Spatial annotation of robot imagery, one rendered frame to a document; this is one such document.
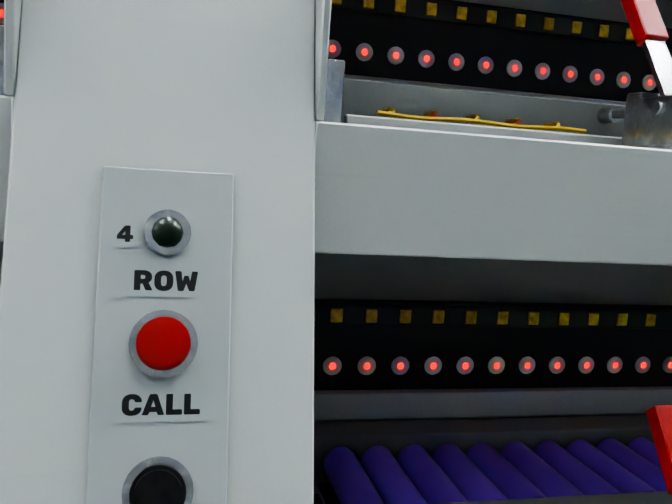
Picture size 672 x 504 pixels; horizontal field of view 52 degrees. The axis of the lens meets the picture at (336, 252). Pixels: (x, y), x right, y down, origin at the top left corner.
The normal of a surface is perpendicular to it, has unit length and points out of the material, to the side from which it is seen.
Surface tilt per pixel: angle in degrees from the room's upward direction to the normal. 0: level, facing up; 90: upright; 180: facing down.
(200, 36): 90
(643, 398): 107
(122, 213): 90
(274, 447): 90
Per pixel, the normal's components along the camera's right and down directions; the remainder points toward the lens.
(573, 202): 0.22, 0.15
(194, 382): 0.24, -0.14
